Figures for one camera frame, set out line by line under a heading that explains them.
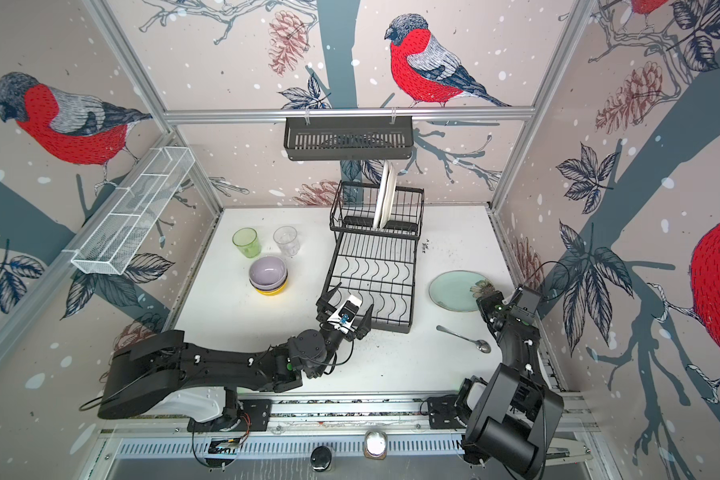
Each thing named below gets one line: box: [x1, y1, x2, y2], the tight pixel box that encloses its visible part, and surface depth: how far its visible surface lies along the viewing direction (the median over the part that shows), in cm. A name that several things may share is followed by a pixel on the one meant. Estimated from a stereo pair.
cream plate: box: [381, 161, 398, 229], surface depth 79 cm
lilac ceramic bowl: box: [249, 256, 288, 290], surface depth 95 cm
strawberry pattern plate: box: [373, 160, 390, 229], surface depth 77 cm
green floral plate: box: [429, 270, 485, 313], surface depth 96 cm
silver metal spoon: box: [436, 325, 491, 353], surface depth 87 cm
